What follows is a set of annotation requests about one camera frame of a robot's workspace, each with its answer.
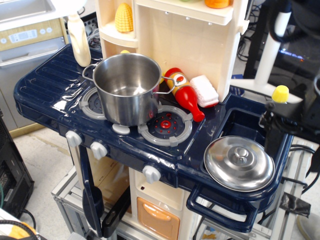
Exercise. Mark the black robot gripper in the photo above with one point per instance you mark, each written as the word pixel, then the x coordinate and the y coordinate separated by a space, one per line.
pixel 300 119

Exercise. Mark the stainless steel pot lid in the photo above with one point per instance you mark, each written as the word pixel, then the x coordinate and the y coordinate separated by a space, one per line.
pixel 239 163

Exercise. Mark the grey toy faucet yellow cap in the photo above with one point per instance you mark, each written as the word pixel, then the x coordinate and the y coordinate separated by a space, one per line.
pixel 280 95

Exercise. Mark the navy toy kitchen counter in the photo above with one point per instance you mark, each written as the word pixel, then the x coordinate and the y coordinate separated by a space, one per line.
pixel 50 95

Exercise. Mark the white red toy sponge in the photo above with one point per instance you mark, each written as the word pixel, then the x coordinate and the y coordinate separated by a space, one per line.
pixel 207 96

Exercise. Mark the grey right stove burner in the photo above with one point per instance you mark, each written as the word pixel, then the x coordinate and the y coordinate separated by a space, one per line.
pixel 170 127

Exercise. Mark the grey stove burner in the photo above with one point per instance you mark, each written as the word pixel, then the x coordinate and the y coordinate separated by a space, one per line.
pixel 91 106
pixel 170 127

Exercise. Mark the red toy ketchup bottle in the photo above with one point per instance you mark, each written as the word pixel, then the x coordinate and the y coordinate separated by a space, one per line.
pixel 183 92

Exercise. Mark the cream toy kitchen shelf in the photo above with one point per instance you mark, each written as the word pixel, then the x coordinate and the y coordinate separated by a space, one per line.
pixel 187 35

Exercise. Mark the grey right stove knob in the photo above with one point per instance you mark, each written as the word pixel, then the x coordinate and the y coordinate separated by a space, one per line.
pixel 151 174

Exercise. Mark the grey stove knob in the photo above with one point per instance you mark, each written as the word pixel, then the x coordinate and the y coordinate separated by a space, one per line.
pixel 151 174
pixel 99 150
pixel 73 138

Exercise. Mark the orange toy on shelf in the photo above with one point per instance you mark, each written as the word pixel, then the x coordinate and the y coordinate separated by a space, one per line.
pixel 217 4

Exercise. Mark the orange toy drawer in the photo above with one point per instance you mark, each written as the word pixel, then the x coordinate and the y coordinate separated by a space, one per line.
pixel 158 220

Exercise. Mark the grey round stove button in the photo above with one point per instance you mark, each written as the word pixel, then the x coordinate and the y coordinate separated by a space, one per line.
pixel 120 130

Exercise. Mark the grey middle stove knob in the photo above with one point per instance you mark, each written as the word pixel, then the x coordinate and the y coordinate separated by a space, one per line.
pixel 99 150

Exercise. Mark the grey left stove burner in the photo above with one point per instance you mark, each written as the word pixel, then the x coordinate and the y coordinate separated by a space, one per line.
pixel 91 106

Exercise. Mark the yellow toy corn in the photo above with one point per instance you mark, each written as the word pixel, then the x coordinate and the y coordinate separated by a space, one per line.
pixel 124 18

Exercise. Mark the navy toy oven door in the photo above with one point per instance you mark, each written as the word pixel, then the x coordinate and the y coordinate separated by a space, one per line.
pixel 93 205

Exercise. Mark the grey left stove knob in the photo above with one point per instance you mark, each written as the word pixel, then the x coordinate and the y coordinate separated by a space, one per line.
pixel 73 138

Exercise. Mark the cream toy bottle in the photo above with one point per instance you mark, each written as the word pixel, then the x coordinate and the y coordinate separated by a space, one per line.
pixel 79 42

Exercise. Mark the black computer case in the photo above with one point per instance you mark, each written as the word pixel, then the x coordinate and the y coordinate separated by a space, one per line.
pixel 16 184

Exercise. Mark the grey dishwasher appliance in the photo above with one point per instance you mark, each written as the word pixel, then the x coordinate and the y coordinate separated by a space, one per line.
pixel 21 50

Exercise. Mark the white stand frame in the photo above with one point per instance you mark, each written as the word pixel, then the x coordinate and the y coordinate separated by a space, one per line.
pixel 258 89

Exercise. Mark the aluminium frame cart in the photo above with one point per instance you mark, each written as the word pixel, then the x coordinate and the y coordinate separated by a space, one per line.
pixel 276 223

